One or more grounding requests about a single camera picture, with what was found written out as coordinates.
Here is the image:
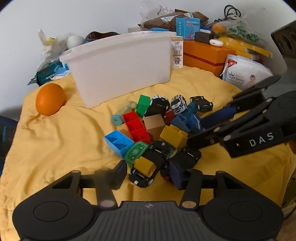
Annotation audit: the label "yellow duplo brick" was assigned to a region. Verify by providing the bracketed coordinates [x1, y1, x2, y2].
[159, 125, 188, 151]

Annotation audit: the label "small blue duplo brick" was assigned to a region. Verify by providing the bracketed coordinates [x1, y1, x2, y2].
[171, 114, 191, 133]

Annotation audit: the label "blue tray block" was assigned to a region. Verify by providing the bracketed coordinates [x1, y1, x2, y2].
[104, 130, 134, 159]

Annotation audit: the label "green patterned arch block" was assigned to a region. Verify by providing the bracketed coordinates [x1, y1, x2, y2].
[124, 141, 149, 167]

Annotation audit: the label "wooden cube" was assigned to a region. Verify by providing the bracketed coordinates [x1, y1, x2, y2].
[144, 114, 166, 141]

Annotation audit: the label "long red building block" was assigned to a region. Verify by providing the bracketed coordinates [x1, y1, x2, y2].
[122, 111, 151, 145]

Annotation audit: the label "white baby wipes pack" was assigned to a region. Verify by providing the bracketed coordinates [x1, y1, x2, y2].
[221, 54, 273, 90]

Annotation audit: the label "dark green toy car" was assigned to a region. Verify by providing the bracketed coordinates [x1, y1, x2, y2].
[190, 96, 213, 113]

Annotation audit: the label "teal orange toy vehicle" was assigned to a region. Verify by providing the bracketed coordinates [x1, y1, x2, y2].
[182, 102, 198, 120]

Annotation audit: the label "white police toy car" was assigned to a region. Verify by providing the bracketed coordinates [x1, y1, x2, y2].
[171, 94, 188, 116]

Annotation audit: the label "small red block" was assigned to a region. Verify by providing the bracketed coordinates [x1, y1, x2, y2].
[163, 109, 175, 125]

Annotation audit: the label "yellow flat boxes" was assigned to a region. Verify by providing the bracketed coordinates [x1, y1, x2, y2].
[218, 37, 273, 60]

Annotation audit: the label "black toy car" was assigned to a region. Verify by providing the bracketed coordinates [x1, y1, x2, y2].
[144, 95, 170, 117]

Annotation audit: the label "teal green cylinder toy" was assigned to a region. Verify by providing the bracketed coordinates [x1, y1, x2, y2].
[111, 101, 137, 126]

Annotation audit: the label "orange box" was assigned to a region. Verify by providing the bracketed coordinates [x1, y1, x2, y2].
[183, 40, 236, 77]

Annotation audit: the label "white earbuds case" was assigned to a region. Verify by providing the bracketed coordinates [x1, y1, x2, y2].
[209, 39, 224, 47]

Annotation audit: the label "yellow cloth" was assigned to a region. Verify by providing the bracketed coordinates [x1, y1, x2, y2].
[1, 67, 295, 240]

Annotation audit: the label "green patterned plastic bag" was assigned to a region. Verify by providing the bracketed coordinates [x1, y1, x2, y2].
[212, 19, 268, 49]

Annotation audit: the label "small black box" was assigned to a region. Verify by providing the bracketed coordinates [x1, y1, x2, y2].
[195, 32, 214, 44]

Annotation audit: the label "green square block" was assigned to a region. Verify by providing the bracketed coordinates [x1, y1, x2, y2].
[136, 95, 151, 117]

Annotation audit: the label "small milk carton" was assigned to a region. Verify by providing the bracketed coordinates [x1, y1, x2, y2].
[171, 36, 184, 68]

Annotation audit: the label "blue dinosaur box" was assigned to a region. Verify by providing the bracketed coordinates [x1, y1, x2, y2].
[176, 17, 200, 40]

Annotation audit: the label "orange fruit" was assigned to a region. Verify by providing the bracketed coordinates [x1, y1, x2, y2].
[36, 83, 67, 116]

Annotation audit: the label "brown woven package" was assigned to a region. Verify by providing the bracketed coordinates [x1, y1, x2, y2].
[139, 9, 209, 32]

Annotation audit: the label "blue black stroller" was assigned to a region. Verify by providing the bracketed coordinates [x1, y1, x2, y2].
[0, 115, 18, 174]

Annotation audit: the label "white plastic bin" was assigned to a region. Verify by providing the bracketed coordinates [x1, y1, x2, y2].
[59, 31, 176, 108]

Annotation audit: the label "white plastic bag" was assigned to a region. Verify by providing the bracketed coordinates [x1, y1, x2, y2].
[37, 29, 73, 72]

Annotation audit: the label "black cable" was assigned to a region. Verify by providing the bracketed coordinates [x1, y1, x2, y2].
[223, 4, 242, 20]

